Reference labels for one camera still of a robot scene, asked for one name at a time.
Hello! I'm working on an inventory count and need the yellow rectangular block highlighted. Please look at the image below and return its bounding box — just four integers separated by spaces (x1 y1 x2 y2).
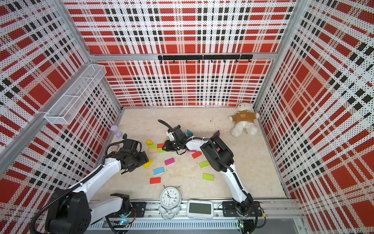
143 159 153 168

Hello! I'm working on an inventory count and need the magenta rectangular block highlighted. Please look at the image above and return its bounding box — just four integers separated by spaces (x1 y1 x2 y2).
165 158 175 166

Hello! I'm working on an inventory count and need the blue rectangular block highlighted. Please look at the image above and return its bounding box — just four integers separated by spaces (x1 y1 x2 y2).
153 167 165 175

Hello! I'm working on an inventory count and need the red block front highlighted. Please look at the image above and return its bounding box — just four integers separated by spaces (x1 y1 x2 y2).
150 177 161 184

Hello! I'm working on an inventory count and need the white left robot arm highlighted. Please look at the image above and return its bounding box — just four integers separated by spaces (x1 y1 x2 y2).
29 134 149 234

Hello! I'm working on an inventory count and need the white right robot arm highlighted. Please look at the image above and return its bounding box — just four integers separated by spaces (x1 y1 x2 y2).
158 120 261 217

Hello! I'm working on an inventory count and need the purple sand hourglass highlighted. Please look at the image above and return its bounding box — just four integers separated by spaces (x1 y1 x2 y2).
111 125 123 138

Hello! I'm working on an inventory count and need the white twin-bell alarm clock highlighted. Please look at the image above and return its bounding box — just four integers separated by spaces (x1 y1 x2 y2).
158 187 182 220

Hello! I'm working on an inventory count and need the white teddy bear brown shirt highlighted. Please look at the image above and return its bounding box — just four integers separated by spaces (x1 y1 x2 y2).
228 102 260 137

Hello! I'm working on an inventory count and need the white digital clock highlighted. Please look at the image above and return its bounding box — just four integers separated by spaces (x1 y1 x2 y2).
187 200 214 219

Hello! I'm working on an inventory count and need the white wire mesh basket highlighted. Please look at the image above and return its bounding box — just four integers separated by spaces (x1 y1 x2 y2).
44 64 106 125

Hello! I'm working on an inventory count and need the black wall hook rail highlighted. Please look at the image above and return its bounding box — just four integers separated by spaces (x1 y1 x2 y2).
158 54 253 62

